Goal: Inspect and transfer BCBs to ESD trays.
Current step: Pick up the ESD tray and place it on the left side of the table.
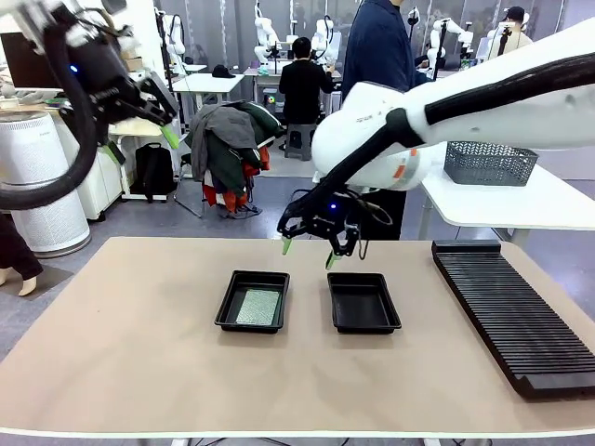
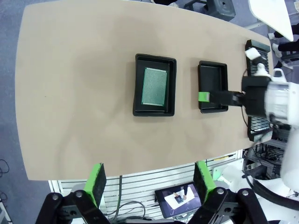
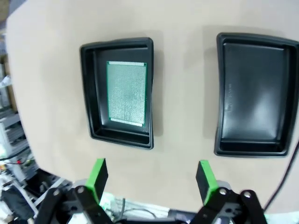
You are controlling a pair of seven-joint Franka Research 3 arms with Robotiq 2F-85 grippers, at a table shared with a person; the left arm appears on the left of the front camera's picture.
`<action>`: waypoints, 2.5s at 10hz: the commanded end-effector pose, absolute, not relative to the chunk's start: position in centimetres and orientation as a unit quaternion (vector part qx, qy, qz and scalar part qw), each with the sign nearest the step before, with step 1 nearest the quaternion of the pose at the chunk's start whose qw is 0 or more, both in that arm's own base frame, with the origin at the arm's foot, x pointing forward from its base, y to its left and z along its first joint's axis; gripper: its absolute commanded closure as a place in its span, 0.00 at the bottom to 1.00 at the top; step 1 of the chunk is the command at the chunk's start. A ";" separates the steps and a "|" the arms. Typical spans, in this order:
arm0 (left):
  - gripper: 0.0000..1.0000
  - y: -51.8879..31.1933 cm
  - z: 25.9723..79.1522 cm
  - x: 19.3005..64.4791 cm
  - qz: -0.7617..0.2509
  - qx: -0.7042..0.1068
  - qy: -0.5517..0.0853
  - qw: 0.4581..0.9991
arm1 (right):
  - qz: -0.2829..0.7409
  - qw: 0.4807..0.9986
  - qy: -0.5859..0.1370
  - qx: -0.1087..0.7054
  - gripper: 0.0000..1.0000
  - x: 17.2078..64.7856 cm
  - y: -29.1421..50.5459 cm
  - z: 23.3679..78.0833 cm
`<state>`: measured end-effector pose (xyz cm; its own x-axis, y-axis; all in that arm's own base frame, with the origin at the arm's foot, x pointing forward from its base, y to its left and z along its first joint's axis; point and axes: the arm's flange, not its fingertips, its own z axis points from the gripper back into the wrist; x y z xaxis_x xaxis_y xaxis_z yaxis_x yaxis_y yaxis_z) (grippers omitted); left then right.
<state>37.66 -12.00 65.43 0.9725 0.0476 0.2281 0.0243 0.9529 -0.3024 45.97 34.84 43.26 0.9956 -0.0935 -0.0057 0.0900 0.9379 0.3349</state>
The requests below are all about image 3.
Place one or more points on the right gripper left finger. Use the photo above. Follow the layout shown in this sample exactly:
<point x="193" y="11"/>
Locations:
<point x="95" y="182"/>

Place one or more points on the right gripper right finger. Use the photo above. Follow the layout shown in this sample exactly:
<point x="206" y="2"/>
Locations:
<point x="208" y="184"/>

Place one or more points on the black ESD tray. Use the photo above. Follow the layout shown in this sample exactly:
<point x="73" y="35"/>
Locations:
<point x="100" y="98"/>
<point x="252" y="93"/>

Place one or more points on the green perforated circuit board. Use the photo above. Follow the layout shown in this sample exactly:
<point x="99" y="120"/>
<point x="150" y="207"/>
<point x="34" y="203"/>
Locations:
<point x="127" y="93"/>

